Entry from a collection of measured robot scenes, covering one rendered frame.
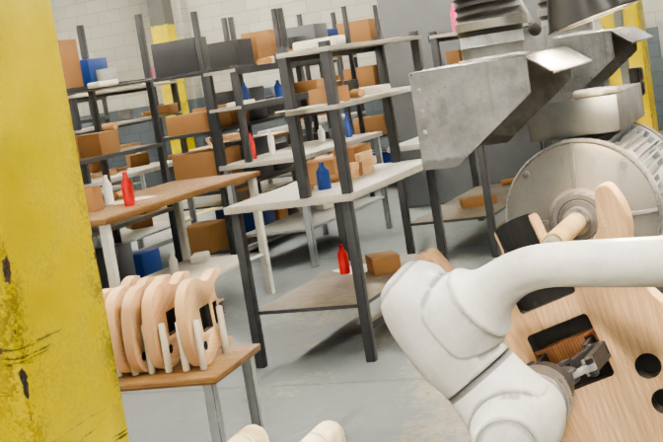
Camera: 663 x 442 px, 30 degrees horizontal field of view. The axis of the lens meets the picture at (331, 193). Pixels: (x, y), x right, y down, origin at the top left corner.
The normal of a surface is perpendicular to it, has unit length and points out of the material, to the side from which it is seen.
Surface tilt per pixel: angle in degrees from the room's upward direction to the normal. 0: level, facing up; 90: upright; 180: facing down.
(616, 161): 68
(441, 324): 86
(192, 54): 90
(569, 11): 78
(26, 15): 90
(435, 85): 90
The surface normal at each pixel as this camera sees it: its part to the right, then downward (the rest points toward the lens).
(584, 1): -0.37, -0.14
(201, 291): 0.94, -0.15
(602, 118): -0.37, 0.15
